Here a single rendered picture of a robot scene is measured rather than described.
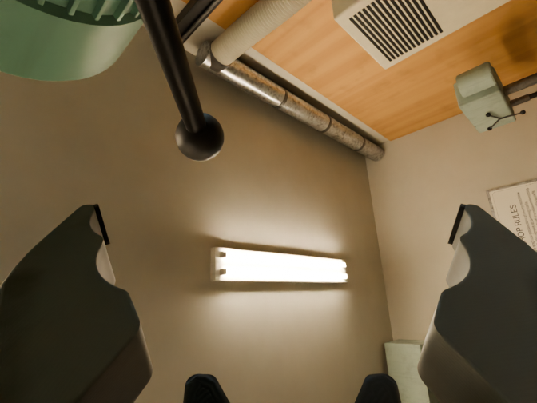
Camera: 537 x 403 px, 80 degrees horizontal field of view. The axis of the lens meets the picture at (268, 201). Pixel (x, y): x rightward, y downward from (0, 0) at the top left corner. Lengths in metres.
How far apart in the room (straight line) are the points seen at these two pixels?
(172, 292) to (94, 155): 0.73
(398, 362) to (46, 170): 2.74
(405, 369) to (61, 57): 3.00
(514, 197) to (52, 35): 3.04
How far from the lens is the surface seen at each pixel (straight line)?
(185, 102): 0.20
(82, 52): 0.30
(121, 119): 1.81
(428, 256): 3.22
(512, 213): 3.09
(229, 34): 2.01
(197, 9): 1.97
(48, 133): 1.67
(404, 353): 3.06
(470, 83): 2.27
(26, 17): 0.28
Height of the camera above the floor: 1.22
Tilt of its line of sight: 42 degrees up
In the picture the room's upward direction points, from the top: 110 degrees counter-clockwise
